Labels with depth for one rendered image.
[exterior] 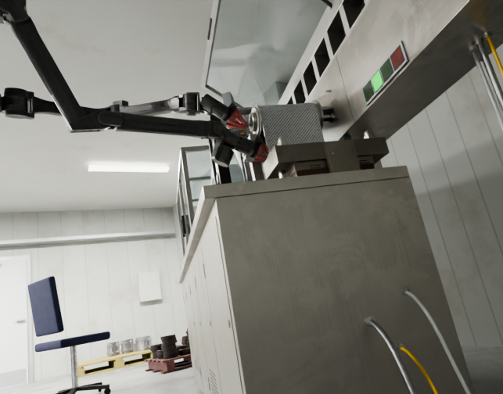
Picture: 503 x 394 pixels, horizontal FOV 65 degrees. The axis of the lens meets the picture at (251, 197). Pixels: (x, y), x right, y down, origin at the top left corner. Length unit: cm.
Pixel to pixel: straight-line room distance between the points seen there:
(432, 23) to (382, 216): 55
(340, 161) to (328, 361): 60
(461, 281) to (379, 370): 226
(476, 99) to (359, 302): 238
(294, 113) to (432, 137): 204
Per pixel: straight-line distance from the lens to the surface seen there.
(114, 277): 834
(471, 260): 332
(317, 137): 156
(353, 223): 120
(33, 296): 469
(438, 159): 342
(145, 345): 743
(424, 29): 124
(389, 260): 123
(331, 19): 174
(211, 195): 110
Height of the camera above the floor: 55
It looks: 16 degrees up
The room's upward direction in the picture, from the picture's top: 10 degrees counter-clockwise
